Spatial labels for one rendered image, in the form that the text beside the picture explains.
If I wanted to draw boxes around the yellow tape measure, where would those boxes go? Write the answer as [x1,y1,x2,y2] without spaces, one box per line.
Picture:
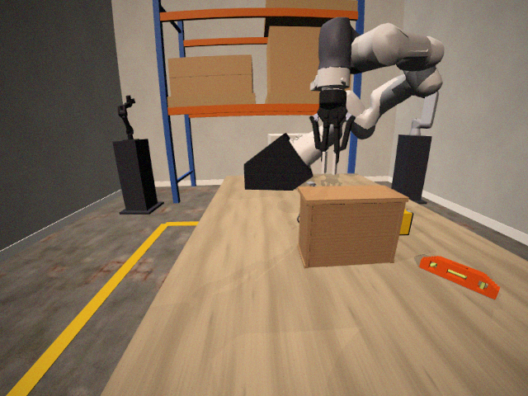
[399,209,413,236]

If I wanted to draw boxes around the orange torpedo spirit level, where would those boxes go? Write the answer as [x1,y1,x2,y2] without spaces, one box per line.
[419,256,500,300]

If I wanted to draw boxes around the brown wooden cabinet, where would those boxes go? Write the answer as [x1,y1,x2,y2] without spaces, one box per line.
[297,186,409,268]

